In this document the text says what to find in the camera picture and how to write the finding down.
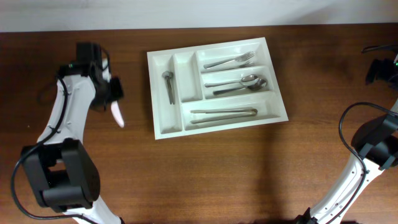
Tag small steel teaspoon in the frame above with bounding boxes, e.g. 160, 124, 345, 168
166, 72, 175, 105
162, 71, 175, 105

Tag steel fork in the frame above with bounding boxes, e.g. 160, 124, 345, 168
214, 62, 255, 72
203, 51, 255, 69

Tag white plastic cutlery tray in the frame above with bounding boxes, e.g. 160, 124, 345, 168
147, 37, 288, 139

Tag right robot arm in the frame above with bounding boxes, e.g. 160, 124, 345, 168
293, 102, 397, 223

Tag pink white plastic knife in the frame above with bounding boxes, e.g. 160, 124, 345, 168
111, 101, 125, 128

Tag large steel spoon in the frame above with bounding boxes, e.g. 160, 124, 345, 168
204, 75, 259, 88
213, 78, 268, 96

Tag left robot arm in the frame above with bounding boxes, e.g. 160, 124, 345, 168
11, 42, 124, 223

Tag steel fork in tray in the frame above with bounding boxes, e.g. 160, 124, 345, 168
203, 51, 255, 69

